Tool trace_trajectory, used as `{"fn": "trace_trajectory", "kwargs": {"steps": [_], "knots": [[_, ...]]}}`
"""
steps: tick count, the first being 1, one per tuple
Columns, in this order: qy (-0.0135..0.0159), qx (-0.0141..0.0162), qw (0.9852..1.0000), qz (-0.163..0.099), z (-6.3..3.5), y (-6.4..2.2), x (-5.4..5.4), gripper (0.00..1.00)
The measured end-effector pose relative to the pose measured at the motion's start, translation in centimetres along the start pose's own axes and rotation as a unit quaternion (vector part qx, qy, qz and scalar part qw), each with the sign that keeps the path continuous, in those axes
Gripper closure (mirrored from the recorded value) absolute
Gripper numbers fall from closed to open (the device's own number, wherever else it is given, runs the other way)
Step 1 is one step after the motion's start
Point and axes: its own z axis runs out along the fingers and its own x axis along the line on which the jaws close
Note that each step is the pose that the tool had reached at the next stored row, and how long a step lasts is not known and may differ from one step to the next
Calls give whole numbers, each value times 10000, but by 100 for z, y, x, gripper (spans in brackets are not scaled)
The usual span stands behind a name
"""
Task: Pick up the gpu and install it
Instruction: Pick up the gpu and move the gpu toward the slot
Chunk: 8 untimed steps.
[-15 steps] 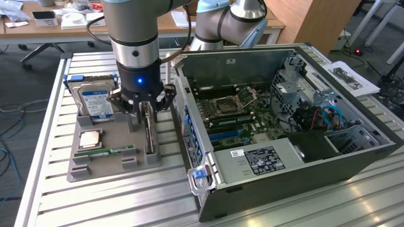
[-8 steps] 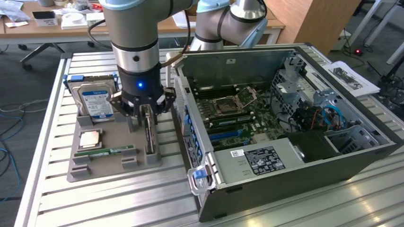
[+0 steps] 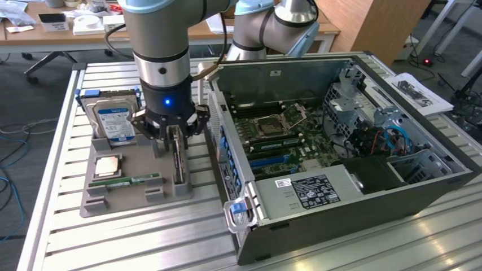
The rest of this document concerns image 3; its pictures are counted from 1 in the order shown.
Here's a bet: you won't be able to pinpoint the stack of white papers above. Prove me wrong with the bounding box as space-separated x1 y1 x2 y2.
206 15 235 35

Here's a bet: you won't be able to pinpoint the white box with tape roll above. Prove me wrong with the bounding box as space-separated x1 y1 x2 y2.
73 15 107 36

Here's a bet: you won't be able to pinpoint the silver CPU chip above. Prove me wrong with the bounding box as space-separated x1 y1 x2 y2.
94 156 122 177

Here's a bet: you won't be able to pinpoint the green RAM stick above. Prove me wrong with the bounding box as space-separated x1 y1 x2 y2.
90 172 162 187

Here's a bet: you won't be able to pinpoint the installed labelled RAM stick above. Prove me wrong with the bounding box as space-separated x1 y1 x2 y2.
249 137 305 150

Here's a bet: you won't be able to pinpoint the blue expansion slot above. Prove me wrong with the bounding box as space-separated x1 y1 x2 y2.
250 155 290 168

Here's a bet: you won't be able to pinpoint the black stand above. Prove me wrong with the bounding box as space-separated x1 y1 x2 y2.
438 73 482 125

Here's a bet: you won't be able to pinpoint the grey parts rack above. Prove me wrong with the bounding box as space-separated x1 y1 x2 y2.
79 132 197 218

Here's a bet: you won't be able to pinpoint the dark grey PC case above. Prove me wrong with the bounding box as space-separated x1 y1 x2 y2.
198 55 474 266

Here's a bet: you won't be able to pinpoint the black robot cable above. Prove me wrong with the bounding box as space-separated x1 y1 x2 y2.
105 14 231 81

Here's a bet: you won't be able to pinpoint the perforated metal drive cage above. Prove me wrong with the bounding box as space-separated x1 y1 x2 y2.
322 81 382 137

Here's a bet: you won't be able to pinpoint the blue case release latch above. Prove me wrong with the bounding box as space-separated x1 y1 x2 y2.
229 203 246 224

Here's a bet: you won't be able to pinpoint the silver socket cover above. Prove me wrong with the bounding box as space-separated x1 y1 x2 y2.
281 102 308 121

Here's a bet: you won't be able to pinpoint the hard disk with blue carrier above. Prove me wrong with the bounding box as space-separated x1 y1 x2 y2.
74 89 146 147

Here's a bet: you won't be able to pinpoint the CPU socket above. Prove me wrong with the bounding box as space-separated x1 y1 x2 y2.
254 115 293 139

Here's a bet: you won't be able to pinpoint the small white card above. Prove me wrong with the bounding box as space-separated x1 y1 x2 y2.
6 25 35 34

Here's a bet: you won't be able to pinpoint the white desk frame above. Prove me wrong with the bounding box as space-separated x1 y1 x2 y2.
414 0 482 77

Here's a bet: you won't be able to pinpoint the clear plastic bag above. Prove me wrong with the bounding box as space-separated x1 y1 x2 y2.
0 0 39 26

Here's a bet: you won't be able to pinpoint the office chair base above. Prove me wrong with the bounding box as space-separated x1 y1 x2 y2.
22 49 114 84

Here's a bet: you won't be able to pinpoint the printed paper sheets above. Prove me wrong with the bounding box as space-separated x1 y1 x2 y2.
388 72 456 117

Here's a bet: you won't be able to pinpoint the metal disk bay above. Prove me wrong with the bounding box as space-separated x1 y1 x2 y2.
386 148 456 185

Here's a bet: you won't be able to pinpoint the wooden desk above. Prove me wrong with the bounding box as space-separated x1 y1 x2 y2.
0 0 342 54

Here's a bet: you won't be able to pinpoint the white floor cable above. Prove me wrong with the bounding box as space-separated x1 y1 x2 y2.
0 118 61 135

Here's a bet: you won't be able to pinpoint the black plastic shroud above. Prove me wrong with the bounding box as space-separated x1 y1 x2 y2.
344 156 410 195

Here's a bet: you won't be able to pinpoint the grey power supply unit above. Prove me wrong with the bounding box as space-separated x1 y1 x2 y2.
255 165 365 222

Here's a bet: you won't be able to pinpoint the black and white box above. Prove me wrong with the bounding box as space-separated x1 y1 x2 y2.
39 13 70 32

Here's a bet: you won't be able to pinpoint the blue wire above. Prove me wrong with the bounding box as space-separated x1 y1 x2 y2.
384 124 416 155

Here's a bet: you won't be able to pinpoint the green graphics card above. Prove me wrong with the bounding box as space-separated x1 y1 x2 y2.
166 125 190 184

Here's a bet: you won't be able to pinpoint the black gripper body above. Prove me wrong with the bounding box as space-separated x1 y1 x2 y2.
141 78 195 118

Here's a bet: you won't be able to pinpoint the wooden cabinet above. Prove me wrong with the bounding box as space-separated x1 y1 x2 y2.
332 0 433 65

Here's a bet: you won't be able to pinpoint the blue floor cable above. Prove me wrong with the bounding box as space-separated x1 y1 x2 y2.
0 135 30 243

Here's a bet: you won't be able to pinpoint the plain white box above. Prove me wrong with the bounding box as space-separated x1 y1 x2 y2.
102 15 127 33

